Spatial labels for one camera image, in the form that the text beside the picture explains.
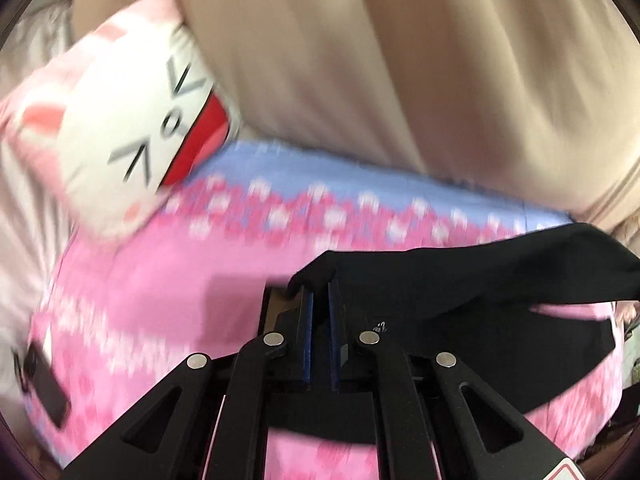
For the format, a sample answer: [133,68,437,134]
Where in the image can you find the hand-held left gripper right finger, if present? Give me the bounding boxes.
[327,280,586,480]

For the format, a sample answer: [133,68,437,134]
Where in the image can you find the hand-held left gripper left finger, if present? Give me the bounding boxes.
[60,282,315,480]

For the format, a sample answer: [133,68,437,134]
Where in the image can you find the black pants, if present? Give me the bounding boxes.
[267,222,640,446]

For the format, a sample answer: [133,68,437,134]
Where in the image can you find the pink printed blanket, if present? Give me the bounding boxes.
[27,140,626,480]

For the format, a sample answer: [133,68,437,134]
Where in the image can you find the black phone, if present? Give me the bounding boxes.
[12,342,71,431]

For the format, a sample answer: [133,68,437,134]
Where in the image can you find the white bed sheet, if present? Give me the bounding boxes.
[0,0,81,411]

